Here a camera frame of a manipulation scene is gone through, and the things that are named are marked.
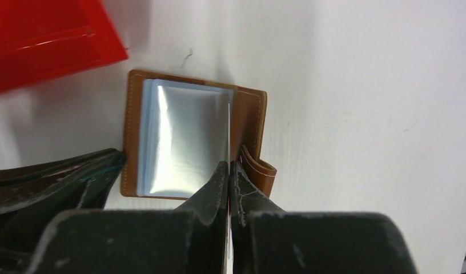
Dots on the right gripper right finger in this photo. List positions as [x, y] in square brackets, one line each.
[268, 239]

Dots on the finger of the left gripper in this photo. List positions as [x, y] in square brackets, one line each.
[9, 176]
[27, 207]

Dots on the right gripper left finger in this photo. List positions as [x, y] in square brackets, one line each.
[189, 239]

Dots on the silver credit card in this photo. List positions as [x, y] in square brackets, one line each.
[229, 259]

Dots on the red plastic bin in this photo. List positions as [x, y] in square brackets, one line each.
[43, 40]

